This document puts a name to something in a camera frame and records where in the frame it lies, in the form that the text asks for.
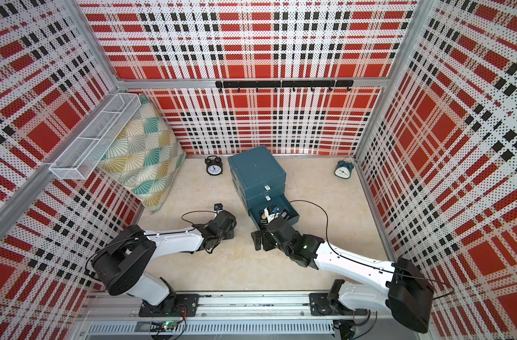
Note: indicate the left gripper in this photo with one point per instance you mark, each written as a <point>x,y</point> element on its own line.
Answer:
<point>230,232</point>

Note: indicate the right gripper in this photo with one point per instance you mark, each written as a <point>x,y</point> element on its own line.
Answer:
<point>257,239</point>

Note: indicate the black cookie packet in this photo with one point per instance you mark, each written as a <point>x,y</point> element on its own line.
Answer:
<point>263,221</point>

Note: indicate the teal bottom drawer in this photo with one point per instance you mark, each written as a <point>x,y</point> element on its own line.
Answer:
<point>282,202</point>

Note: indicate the teal drawer cabinet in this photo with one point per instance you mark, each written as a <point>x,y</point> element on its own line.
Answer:
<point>257,176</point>

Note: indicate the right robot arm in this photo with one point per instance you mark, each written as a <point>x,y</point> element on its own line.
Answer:
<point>368,284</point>

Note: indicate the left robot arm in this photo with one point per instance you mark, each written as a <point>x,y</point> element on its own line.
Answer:
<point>121,265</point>

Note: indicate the black alarm clock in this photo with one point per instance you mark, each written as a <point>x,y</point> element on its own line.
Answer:
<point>214,165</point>

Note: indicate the patterned pillow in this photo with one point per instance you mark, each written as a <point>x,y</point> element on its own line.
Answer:
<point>145,157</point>

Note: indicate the teal alarm clock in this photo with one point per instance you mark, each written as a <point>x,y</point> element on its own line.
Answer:
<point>344,169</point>

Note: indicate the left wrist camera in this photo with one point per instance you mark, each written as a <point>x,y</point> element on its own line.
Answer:
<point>218,207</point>

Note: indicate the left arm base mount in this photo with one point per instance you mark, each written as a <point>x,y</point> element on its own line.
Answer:
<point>187,304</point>

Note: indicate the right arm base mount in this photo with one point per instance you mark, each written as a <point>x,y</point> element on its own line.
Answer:
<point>328,304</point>

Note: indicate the black hook rail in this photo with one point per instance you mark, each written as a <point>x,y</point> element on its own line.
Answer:
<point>291,84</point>

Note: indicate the white wire basket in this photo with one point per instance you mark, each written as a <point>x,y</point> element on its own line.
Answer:
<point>82,156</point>

